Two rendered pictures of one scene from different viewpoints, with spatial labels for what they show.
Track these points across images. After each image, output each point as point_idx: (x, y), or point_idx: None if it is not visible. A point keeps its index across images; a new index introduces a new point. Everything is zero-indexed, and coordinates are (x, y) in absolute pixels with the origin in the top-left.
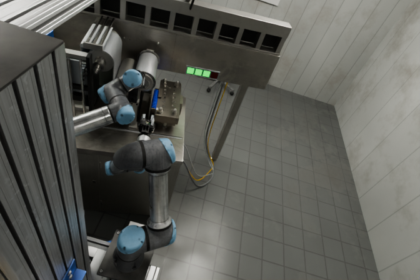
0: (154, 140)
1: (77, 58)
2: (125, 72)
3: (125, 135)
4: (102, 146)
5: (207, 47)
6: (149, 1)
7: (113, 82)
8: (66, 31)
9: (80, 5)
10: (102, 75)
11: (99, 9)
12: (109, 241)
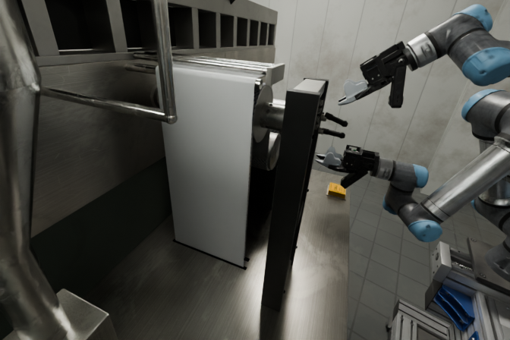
0: (503, 93)
1: (321, 95)
2: (486, 9)
3: (308, 218)
4: (337, 252)
5: (245, 59)
6: None
7: (488, 36)
8: (56, 148)
9: None
10: (155, 205)
11: (124, 39)
12: (467, 311)
